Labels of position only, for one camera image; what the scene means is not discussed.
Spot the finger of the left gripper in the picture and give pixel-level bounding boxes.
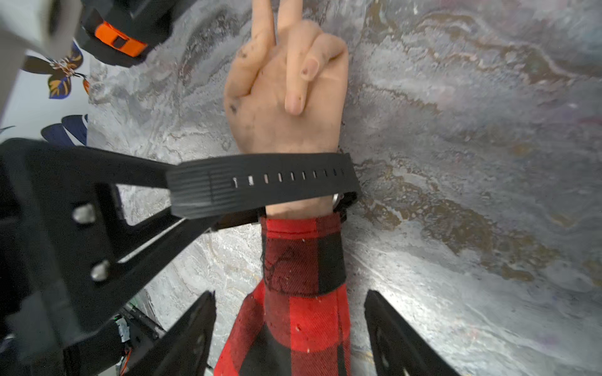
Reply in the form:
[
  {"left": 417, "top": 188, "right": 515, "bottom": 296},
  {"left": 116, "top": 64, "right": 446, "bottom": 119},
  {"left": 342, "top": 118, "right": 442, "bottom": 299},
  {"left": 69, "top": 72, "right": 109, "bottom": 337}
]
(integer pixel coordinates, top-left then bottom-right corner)
[{"left": 0, "top": 137, "right": 222, "bottom": 363}]

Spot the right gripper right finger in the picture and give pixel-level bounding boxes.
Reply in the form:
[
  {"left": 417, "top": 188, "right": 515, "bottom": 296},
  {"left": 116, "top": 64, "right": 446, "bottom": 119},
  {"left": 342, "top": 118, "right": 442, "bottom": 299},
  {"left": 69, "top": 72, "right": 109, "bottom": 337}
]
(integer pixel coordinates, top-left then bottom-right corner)
[{"left": 365, "top": 290, "right": 459, "bottom": 376}]

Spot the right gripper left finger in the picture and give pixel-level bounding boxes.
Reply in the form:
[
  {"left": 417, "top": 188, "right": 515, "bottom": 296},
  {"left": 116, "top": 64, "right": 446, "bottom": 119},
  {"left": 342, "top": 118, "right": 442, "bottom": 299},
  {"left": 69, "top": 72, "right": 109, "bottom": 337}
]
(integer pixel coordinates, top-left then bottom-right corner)
[{"left": 126, "top": 291, "right": 216, "bottom": 376}]

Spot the red plaid sleeve arm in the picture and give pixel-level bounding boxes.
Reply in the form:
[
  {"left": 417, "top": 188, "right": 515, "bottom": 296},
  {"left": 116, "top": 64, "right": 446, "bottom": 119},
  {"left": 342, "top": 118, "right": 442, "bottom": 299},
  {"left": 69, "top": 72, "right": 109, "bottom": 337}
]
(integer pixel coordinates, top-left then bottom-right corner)
[{"left": 214, "top": 213, "right": 351, "bottom": 375}]

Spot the black plastic tool case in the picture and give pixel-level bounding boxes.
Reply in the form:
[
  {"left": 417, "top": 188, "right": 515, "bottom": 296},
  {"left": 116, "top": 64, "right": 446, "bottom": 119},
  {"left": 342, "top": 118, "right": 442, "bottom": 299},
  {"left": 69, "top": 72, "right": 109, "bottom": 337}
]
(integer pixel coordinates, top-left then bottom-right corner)
[{"left": 75, "top": 0, "right": 194, "bottom": 67}]

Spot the mannequin hand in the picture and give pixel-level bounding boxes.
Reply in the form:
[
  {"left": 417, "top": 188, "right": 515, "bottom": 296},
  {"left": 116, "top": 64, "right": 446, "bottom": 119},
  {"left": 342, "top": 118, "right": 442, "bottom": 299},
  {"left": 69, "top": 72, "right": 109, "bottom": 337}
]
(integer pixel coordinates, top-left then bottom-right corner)
[{"left": 223, "top": 0, "right": 350, "bottom": 219}]

